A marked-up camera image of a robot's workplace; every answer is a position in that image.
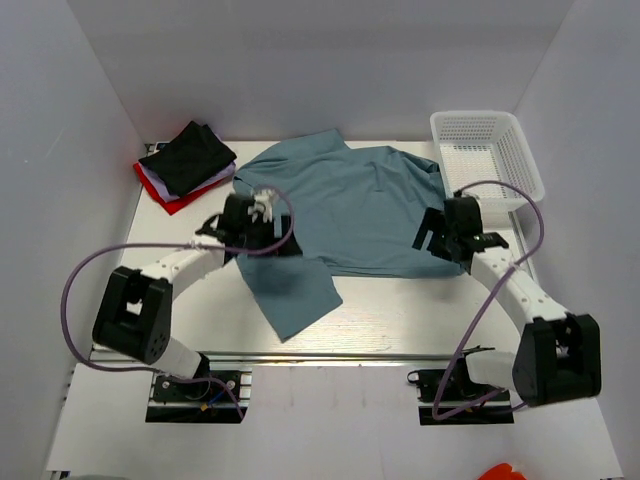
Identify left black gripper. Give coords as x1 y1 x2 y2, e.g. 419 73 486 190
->
239 214 302 258

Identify teal blue t-shirt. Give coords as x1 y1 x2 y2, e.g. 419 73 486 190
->
233 130 462 341

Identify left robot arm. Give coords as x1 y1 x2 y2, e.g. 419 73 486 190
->
92 187 301 399

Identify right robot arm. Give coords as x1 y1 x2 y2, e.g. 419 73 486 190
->
413 197 602 407

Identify white plastic basket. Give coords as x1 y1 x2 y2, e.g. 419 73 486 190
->
430 110 545 218

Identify red folded t-shirt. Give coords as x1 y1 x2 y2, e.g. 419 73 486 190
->
133 163 223 215

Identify black folded t-shirt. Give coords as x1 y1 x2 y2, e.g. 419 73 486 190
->
140 121 237 197

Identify orange object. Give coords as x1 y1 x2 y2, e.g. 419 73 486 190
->
478 463 527 480

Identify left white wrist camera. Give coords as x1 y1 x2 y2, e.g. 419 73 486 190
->
247 188 279 223

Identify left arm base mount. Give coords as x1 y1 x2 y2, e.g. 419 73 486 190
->
145 366 252 425

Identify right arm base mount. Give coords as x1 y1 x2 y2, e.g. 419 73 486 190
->
407 369 514 426

